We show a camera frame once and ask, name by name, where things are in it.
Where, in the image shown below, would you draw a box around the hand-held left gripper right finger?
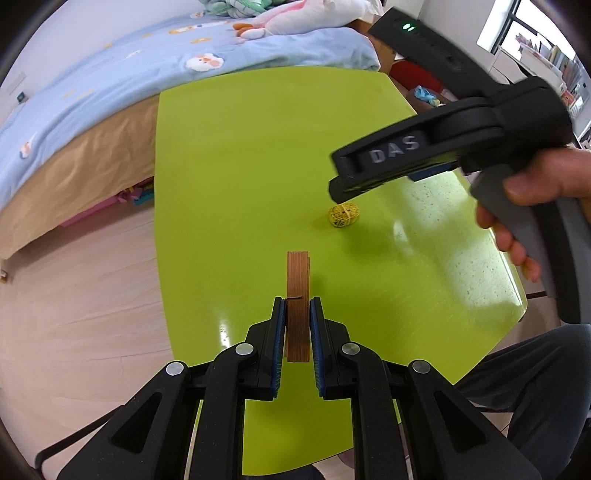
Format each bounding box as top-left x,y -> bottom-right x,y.
310,296 -> 543,480

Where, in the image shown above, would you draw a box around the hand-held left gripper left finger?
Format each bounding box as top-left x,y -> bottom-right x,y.
58,296 -> 287,480

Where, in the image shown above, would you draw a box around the brown wooden block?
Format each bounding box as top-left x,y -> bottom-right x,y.
286,250 -> 311,363

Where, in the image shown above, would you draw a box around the yellow rubber band ball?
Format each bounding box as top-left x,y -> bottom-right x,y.
328,203 -> 361,229

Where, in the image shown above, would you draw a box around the person's right hand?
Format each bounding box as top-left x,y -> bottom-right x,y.
475,147 -> 591,282

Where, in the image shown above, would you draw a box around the red storage box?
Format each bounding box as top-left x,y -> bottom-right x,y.
390,60 -> 444,93

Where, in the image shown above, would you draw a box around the window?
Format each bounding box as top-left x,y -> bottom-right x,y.
478,0 -> 573,51

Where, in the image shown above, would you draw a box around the row of books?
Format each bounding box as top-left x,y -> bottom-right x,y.
512,32 -> 591,112

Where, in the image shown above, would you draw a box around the pink white plush toy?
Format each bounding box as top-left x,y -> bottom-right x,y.
233,0 -> 384,40

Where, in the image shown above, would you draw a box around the person's dark trouser leg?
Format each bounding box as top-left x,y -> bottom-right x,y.
455,325 -> 591,480

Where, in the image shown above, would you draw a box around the pink toys under bed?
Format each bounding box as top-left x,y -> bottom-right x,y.
60,178 -> 155,227

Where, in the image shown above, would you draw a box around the green plush toy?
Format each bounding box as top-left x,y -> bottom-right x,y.
198,0 -> 287,19

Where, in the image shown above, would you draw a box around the bed with blue blanket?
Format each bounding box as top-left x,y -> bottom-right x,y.
0,0 -> 382,213

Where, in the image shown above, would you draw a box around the wooden bed post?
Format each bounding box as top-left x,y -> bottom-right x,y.
369,37 -> 399,75

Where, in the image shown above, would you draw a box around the tan bed frame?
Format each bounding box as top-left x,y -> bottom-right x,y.
0,97 -> 160,259

